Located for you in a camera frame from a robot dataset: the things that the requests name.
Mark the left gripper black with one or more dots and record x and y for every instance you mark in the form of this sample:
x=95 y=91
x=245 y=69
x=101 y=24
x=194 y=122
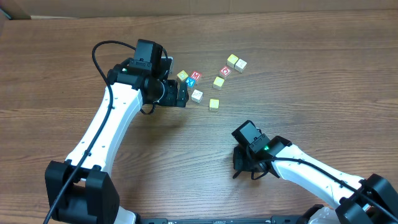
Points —
x=181 y=95

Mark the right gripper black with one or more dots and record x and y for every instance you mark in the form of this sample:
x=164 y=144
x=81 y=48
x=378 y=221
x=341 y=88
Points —
x=237 y=160

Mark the white block red side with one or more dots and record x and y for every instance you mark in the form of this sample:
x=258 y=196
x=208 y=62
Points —
x=197 y=96

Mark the yellow top block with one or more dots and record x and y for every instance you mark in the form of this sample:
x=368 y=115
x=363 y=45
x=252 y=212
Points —
x=214 y=104

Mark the yellow block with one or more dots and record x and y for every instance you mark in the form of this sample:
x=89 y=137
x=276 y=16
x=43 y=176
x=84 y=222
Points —
x=214 y=104
x=231 y=60
x=218 y=83
x=182 y=76

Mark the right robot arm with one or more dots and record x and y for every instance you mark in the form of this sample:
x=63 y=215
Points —
x=349 y=198

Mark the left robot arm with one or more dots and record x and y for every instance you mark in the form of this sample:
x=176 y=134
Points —
x=80 y=189

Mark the blue X block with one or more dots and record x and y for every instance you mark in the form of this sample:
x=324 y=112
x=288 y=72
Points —
x=190 y=82

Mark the yellow block far left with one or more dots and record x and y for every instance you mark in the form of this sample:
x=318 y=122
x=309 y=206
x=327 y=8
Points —
x=182 y=76

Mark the red M block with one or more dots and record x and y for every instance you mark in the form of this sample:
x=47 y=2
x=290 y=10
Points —
x=196 y=76

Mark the yellow block centre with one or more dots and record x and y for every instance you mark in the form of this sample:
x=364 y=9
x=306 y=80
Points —
x=218 y=83

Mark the red O block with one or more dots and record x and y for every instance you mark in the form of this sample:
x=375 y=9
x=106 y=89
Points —
x=225 y=72

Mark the yellow block upper right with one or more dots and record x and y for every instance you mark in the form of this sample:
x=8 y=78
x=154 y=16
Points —
x=231 y=60

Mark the white block upper right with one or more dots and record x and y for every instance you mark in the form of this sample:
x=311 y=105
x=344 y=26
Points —
x=240 y=65

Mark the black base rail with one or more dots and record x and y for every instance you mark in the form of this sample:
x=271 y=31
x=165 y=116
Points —
x=276 y=219

